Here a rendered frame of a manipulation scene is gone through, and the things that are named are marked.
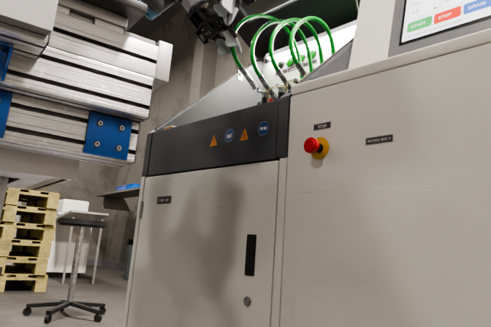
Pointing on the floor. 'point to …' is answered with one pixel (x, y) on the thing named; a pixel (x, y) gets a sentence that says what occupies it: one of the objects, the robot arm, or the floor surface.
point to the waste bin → (128, 257)
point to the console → (391, 186)
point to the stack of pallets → (27, 237)
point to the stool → (73, 276)
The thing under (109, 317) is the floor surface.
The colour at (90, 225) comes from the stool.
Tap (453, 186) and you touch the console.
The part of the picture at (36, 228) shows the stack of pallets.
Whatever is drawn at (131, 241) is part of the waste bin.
